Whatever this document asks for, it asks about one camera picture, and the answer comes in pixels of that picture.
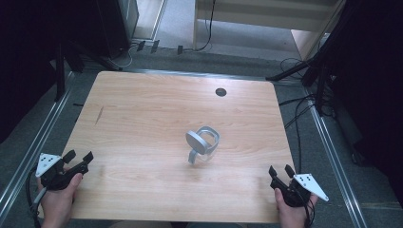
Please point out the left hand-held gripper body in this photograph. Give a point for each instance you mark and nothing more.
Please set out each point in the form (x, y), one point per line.
(53, 172)

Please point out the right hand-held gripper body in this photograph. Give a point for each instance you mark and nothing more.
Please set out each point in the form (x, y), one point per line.
(299, 190)

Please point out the clear jar with grey lid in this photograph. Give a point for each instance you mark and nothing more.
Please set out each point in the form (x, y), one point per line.
(203, 144)

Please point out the person's right hand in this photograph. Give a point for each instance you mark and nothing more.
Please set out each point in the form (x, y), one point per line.
(293, 212)

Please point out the person's left hand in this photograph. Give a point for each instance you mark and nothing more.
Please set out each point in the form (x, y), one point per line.
(60, 201)

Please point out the black tripod stand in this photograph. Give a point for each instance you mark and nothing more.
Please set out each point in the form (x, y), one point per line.
(312, 68)
(68, 60)

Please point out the dark cabinet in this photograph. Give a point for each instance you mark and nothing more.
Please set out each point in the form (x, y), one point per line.
(122, 25)

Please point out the metal floor rail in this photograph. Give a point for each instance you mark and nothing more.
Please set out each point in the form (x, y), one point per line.
(202, 74)
(335, 164)
(34, 145)

